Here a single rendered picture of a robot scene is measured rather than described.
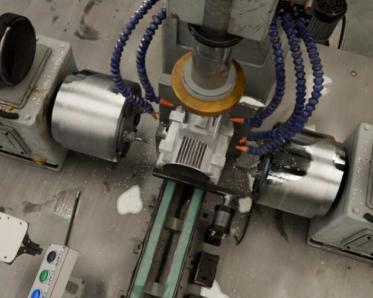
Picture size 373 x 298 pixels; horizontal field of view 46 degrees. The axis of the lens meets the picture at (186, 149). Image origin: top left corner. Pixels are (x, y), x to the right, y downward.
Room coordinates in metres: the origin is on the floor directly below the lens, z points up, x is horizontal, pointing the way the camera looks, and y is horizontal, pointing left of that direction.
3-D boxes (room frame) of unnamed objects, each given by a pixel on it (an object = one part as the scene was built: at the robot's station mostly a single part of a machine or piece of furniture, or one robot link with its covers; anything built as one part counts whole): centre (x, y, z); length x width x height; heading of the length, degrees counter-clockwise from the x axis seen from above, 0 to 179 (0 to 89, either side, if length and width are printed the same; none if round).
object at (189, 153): (0.53, -0.03, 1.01); 0.20 x 0.19 x 0.19; 170
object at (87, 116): (0.60, 0.32, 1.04); 0.37 x 0.25 x 0.25; 80
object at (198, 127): (0.57, -0.03, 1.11); 0.12 x 0.11 x 0.07; 170
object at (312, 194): (0.48, -0.35, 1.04); 0.41 x 0.25 x 0.25; 80
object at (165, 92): (0.69, -0.05, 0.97); 0.30 x 0.11 x 0.34; 80
